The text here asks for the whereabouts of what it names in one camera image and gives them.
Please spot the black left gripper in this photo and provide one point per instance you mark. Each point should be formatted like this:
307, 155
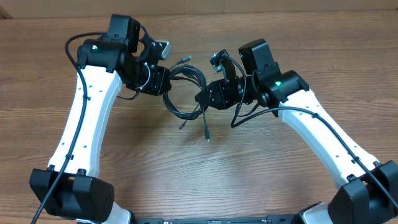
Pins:
160, 83

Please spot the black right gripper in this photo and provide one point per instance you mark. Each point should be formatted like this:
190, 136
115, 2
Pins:
223, 100

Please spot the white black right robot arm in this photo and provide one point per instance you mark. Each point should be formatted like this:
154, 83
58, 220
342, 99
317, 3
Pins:
366, 187

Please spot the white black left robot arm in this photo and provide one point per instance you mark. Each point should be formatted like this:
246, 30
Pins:
125, 56

